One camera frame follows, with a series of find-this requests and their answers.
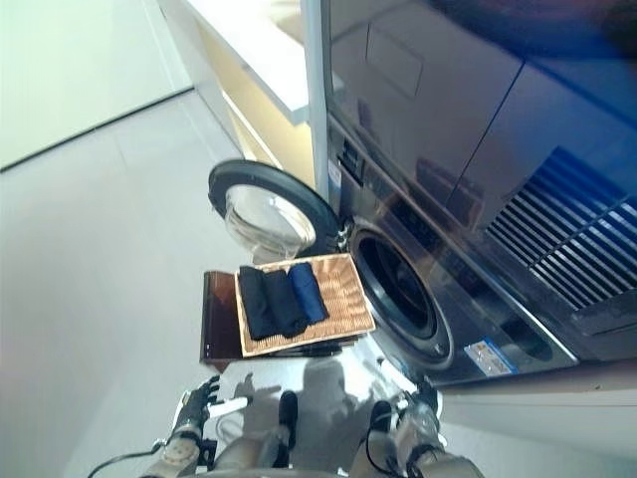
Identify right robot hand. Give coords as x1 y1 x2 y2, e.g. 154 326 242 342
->
396 377 444 434

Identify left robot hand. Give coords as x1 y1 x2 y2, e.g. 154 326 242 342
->
176 375 249 430

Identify black garment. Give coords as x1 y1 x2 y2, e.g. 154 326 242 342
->
262 268 310 338
238 265 280 343

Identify blue garment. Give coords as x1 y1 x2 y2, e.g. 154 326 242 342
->
288 262 329 323

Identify dark grey washing machine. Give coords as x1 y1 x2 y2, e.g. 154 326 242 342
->
325 119 581 389

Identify round washing machine door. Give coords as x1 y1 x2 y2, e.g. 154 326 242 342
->
207 158 349 260

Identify left robot leg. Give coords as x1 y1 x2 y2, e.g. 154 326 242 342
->
213 390 300 472

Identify blue white washer label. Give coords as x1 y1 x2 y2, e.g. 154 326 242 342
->
463 338 514 374

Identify glossy brown stool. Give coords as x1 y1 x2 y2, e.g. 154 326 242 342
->
198 270 369 374

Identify rectangular wicker laundry basket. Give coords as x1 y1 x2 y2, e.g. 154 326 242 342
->
233 252 377 359

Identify dark grey tumble dryer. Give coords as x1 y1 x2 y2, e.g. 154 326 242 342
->
318 0 637 359

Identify white cabinet side panel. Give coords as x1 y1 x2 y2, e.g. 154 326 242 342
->
301 0 335 205

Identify white counter cabinet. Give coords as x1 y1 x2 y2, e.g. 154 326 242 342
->
156 0 319 165

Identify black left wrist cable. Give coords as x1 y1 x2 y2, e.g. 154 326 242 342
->
87 437 170 478

